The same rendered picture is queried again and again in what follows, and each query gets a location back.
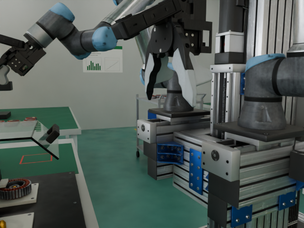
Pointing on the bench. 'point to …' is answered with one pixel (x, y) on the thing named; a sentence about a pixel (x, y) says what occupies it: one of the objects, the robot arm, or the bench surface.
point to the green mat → (10, 172)
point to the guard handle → (53, 133)
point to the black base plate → (52, 202)
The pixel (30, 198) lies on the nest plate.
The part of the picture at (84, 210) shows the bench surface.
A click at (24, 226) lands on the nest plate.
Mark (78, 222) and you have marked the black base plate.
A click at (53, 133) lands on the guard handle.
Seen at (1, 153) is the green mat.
